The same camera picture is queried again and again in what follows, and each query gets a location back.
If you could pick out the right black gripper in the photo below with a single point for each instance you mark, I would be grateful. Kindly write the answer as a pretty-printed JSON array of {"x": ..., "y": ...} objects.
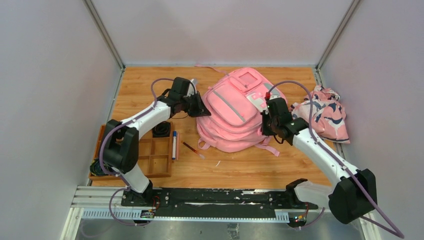
[{"x": 266, "y": 131}]

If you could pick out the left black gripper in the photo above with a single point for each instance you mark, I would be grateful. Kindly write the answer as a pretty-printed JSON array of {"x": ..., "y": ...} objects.
[{"x": 193, "y": 104}]

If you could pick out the pink student backpack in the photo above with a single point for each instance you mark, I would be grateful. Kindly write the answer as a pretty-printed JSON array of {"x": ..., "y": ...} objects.
[{"x": 236, "y": 102}]

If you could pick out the pink pencil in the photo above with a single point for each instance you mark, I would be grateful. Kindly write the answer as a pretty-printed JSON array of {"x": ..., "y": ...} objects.
[{"x": 177, "y": 146}]

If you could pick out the blue capped white marker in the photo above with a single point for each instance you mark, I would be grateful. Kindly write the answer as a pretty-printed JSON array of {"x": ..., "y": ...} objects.
[{"x": 174, "y": 145}]

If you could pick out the red pen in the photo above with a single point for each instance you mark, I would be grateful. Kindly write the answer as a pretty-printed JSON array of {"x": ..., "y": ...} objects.
[{"x": 193, "y": 150}]

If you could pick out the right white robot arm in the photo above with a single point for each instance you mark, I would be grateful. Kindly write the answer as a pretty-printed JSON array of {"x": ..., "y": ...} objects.
[{"x": 352, "y": 192}]

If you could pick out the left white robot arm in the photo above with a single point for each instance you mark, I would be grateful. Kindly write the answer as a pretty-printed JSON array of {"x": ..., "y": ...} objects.
[{"x": 119, "y": 150}]

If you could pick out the pink patterned cloth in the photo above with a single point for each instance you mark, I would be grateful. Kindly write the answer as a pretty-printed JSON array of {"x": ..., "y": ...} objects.
[{"x": 328, "y": 115}]

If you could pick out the wooden compartment tray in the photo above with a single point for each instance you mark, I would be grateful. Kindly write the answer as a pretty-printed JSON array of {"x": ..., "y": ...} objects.
[{"x": 154, "y": 156}]

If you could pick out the blue yellow rolled sock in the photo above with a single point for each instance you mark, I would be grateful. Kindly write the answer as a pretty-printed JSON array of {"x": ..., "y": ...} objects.
[{"x": 95, "y": 168}]

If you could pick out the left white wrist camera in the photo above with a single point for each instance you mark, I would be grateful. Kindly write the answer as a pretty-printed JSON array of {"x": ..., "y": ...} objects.
[{"x": 192, "y": 87}]

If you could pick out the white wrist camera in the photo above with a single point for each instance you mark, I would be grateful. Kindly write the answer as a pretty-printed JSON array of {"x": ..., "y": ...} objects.
[
  {"x": 192, "y": 87},
  {"x": 270, "y": 96}
]

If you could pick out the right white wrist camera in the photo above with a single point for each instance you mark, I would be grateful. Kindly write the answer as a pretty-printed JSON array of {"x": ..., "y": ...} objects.
[{"x": 270, "y": 96}]

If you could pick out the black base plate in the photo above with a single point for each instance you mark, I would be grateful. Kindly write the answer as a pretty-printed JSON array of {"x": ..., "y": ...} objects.
[{"x": 217, "y": 203}]

